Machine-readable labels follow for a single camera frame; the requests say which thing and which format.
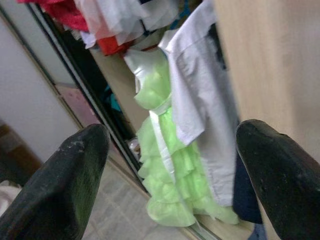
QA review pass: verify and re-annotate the orange garment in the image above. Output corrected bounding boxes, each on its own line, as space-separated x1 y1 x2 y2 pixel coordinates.
96 34 132 57

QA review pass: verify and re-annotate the navy garment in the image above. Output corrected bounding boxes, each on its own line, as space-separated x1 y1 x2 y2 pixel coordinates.
206 22 264 225

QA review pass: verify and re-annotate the red shirt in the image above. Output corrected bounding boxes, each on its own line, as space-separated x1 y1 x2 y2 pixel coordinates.
16 0 90 33

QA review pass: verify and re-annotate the sliding wardrobe door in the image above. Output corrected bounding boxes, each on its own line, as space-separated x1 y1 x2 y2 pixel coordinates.
0 0 151 196

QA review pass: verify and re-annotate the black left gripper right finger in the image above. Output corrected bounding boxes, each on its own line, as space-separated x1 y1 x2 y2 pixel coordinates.
235 119 320 240

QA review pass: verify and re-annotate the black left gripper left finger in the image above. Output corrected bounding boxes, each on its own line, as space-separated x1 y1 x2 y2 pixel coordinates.
0 123 111 240

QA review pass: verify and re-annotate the light green ruffled dress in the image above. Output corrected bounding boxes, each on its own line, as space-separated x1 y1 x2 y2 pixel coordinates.
123 48 241 229

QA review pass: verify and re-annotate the long white shirt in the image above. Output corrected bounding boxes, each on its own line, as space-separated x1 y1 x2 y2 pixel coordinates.
158 0 240 208

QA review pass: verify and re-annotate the blue denim cloth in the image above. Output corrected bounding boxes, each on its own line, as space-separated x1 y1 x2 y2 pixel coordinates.
246 223 270 240

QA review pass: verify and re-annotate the white pink-trimmed cloth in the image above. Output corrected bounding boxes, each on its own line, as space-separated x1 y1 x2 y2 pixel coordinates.
79 31 100 50

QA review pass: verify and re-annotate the sheer white garment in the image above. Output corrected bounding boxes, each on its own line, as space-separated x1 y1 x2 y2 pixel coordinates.
73 0 180 47

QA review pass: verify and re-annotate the teal cloth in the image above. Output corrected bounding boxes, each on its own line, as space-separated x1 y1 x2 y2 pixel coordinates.
103 84 122 114

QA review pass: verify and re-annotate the wooden wardrobe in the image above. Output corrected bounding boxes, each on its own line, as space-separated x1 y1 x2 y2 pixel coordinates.
24 0 320 240

